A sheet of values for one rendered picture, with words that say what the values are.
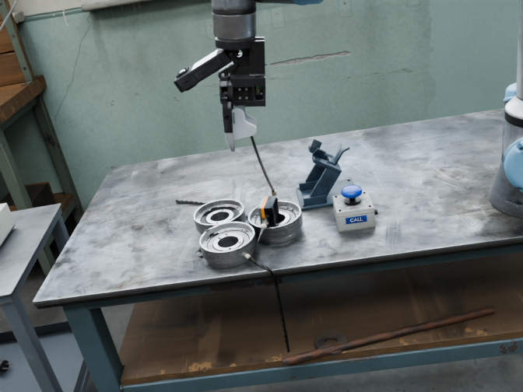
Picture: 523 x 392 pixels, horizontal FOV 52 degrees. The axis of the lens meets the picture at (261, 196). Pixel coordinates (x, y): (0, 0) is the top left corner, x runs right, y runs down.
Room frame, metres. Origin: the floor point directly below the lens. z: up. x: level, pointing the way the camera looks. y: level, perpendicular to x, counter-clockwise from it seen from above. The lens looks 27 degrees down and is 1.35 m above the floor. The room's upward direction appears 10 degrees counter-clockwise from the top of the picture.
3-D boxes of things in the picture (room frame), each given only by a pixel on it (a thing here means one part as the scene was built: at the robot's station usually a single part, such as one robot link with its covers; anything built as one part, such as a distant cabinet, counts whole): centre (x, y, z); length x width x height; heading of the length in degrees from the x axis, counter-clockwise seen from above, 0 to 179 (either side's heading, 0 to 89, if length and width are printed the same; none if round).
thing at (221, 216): (0.96, 0.09, 0.82); 0.10 x 0.10 x 0.04
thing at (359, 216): (0.89, -0.18, 0.82); 0.08 x 0.07 x 0.05; 86
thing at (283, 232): (0.91, -0.02, 0.82); 0.10 x 0.10 x 0.04
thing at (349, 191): (0.89, -0.17, 0.85); 0.04 x 0.04 x 0.05
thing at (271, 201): (0.88, -0.01, 0.85); 0.17 x 0.02 x 0.04; 163
